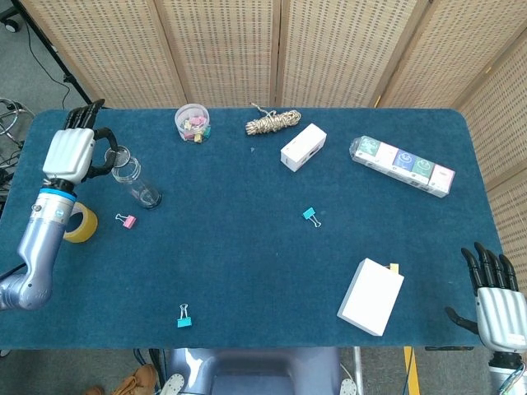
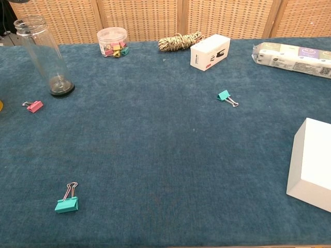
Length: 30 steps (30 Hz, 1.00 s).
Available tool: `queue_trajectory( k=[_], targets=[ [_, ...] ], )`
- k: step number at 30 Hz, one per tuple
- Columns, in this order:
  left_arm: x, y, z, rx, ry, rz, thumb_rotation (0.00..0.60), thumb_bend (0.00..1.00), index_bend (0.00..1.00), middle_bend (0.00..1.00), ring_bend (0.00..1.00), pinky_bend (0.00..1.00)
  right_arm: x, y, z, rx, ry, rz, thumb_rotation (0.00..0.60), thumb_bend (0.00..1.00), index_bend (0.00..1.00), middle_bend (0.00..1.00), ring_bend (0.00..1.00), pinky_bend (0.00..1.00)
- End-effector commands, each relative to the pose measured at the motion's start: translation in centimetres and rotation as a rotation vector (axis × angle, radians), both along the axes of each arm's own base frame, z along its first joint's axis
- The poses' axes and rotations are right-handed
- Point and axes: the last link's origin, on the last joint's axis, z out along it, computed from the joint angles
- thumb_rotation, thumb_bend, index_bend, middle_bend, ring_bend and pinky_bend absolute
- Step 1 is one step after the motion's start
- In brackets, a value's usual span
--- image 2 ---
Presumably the clear plastic clip jar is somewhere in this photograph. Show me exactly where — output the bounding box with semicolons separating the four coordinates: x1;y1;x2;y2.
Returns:
97;27;129;59

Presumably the large plain white box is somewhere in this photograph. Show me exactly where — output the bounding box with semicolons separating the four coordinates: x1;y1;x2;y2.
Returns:
285;117;331;213

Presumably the beige twisted rope bundle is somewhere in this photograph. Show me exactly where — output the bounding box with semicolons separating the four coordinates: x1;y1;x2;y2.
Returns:
157;30;205;53

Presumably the woven rattan folding screen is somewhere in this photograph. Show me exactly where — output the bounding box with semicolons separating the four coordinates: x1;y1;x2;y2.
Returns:
7;0;331;47

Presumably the blue table cloth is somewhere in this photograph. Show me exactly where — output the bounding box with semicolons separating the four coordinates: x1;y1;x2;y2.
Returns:
0;36;331;248

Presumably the teal binder clip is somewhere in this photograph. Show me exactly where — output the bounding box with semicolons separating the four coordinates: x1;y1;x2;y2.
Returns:
54;182;79;214
216;89;240;108

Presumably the clear glass jar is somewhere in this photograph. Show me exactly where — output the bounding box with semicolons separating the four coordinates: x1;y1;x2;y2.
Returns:
13;15;76;98

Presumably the small white stapler box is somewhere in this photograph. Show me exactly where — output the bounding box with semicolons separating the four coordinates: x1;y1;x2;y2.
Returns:
190;34;231;72

